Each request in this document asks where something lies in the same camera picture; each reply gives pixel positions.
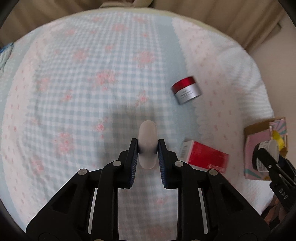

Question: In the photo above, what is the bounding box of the red cosmetics box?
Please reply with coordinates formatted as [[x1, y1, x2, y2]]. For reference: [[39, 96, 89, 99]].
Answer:
[[178, 141, 229, 173]]

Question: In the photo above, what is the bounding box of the blue patterned cloth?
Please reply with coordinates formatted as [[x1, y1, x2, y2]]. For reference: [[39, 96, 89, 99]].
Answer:
[[0, 43, 14, 69]]

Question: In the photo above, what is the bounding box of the cardboard box pink lining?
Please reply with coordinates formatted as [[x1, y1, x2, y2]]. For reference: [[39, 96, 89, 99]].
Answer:
[[244, 117, 287, 181]]

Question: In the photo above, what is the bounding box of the white earbuds case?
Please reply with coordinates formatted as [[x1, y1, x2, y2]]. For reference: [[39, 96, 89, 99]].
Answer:
[[138, 120, 158, 170]]

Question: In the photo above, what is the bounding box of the person's right hand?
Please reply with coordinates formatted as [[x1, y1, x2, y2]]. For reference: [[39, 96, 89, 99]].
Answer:
[[264, 195, 287, 225]]

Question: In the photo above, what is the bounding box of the red lid silver jar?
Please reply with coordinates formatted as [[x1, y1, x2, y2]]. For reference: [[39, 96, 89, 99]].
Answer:
[[171, 76, 202, 105]]

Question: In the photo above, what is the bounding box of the dark jar white label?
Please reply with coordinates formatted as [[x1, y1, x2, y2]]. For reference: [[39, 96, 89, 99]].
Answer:
[[252, 140, 280, 172]]

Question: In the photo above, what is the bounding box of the checkered floral bed cover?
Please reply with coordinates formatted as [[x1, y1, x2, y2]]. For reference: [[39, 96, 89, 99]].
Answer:
[[1, 9, 273, 230]]

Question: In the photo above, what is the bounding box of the yellow tape roll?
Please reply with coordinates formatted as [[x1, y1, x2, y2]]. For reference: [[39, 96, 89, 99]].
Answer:
[[272, 131, 285, 151]]

